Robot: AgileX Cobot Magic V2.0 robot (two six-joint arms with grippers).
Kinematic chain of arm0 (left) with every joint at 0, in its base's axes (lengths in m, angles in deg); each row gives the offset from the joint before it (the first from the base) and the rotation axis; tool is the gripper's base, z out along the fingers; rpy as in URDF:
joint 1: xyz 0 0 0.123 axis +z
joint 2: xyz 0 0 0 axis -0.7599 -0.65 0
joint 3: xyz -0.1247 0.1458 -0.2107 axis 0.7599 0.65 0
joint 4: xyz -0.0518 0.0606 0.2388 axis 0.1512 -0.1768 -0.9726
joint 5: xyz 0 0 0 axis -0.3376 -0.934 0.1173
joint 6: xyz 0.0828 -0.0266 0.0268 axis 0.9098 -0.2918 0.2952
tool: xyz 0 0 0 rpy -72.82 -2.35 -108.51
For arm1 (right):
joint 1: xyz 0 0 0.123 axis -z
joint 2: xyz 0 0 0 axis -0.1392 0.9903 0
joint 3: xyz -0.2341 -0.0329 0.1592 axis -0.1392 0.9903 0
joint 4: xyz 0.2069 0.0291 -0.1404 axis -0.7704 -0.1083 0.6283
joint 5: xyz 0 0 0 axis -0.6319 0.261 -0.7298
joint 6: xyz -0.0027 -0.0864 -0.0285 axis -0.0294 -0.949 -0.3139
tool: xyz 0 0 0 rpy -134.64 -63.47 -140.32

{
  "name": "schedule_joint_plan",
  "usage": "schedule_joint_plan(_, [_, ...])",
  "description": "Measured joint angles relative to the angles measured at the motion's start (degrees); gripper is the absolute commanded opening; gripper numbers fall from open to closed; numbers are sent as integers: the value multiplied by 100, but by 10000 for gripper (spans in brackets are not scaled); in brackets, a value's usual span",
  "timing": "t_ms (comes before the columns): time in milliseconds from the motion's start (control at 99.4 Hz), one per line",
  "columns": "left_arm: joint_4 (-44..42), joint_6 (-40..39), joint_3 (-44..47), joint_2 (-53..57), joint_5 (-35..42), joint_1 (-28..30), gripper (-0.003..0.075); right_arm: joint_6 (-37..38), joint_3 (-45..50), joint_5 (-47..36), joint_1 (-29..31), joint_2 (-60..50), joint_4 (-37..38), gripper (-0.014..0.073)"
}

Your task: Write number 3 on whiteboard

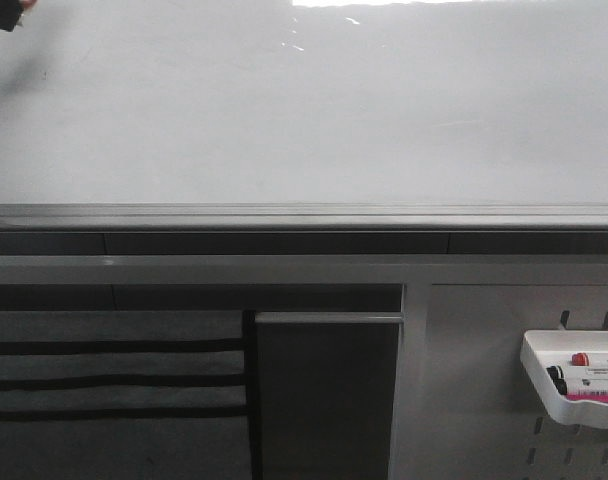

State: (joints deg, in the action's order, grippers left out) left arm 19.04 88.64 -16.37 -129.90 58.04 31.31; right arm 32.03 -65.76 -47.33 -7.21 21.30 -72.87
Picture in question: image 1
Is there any grey aluminium whiteboard tray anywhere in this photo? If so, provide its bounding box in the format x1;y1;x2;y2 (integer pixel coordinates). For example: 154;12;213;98
0;203;608;230

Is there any upper black-capped white marker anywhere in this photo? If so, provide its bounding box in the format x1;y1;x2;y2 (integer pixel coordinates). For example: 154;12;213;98
546;365;608;380

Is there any red-capped white marker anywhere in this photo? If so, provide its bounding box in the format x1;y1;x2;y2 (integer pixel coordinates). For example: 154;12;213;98
571;352;608;368

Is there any black-capped white marker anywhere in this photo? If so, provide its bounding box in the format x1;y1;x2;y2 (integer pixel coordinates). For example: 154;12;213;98
546;365;608;380
553;379;608;396

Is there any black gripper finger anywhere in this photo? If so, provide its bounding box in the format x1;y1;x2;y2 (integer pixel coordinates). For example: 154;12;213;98
0;0;24;32

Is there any white metal pegboard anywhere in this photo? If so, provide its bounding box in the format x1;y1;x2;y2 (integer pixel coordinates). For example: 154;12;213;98
390;285;608;479

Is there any white whiteboard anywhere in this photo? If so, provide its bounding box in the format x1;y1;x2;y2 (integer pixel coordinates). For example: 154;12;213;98
0;1;608;205

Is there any dark grey panel board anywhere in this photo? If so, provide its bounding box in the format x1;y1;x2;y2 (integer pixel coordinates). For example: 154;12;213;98
257;312;402;479

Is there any lower black-capped white marker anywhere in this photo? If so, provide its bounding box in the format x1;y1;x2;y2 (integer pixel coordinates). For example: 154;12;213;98
553;379;608;396

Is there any white plastic marker bin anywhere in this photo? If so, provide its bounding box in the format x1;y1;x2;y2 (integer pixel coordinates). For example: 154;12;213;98
520;330;608;429

